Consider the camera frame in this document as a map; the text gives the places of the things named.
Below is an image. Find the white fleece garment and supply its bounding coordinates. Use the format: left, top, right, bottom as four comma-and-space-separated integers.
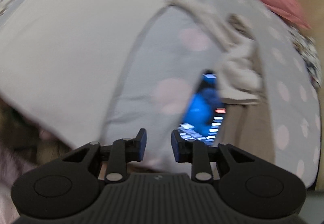
1, 0, 261, 148

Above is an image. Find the smartphone with lit screen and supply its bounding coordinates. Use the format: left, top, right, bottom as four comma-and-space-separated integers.
178, 69, 226, 146

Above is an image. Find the taupe thin garment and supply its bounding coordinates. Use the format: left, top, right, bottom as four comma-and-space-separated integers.
216, 14, 275, 163

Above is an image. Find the polka dot bed sheet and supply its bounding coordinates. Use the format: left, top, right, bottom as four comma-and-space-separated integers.
0, 0, 322, 189

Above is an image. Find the patterned black white cloth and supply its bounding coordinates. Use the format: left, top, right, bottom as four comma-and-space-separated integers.
288, 26, 322, 91

